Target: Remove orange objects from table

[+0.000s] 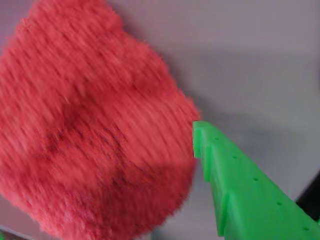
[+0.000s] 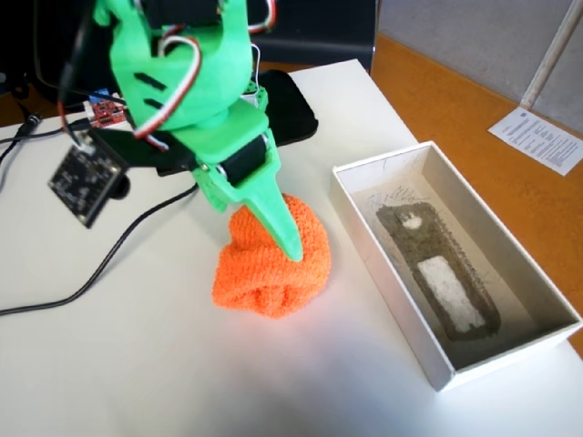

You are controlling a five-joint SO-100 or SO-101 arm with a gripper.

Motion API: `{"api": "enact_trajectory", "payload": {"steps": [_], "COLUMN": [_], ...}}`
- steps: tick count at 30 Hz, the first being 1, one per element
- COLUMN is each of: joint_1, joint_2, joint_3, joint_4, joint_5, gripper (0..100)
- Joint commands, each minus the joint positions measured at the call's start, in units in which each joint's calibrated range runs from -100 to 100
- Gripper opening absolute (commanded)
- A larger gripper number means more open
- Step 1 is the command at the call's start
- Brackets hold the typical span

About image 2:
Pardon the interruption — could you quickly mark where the printed white paper sheet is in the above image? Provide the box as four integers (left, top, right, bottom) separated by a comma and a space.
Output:
486, 104, 583, 177

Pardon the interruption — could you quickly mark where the red white black servo wire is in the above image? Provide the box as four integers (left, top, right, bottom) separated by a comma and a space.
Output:
248, 0, 280, 36
131, 34, 204, 154

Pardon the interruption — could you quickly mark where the white pole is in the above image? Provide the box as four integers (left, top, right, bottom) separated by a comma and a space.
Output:
521, 0, 583, 110

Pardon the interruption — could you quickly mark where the red circuit board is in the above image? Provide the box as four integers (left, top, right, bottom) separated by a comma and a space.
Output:
81, 88, 129, 129

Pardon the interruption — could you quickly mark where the green gripper with motor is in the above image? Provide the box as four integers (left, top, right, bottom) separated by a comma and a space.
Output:
170, 97, 305, 264

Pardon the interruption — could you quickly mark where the white wire loop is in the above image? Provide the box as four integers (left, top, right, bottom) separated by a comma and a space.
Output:
250, 43, 264, 87

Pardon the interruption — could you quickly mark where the white cardboard box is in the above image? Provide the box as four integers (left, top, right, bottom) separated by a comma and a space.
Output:
330, 140, 583, 393

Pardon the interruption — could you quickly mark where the black camera circuit board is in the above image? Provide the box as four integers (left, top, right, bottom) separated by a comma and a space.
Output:
47, 129, 131, 229

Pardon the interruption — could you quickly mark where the long thick black cable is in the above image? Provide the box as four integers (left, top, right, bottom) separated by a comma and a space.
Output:
0, 184, 199, 318

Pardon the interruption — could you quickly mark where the black monitor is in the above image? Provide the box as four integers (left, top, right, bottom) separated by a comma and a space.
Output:
252, 0, 379, 74

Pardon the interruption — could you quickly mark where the orange knitted cloth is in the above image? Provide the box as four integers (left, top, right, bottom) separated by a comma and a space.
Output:
211, 193, 332, 320

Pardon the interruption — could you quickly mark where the black cable with barrel plug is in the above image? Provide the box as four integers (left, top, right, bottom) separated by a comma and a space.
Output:
0, 113, 46, 188

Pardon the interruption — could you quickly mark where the black camera cable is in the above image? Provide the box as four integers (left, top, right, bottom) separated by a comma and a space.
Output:
56, 8, 97, 149

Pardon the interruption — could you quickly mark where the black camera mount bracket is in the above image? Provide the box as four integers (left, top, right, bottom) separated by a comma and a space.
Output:
97, 128, 197, 172

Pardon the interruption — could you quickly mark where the thin black cable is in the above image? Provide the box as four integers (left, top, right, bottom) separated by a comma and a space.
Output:
0, 118, 92, 151

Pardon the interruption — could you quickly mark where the grey insert with white patches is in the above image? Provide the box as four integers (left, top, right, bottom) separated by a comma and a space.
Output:
375, 202, 502, 342

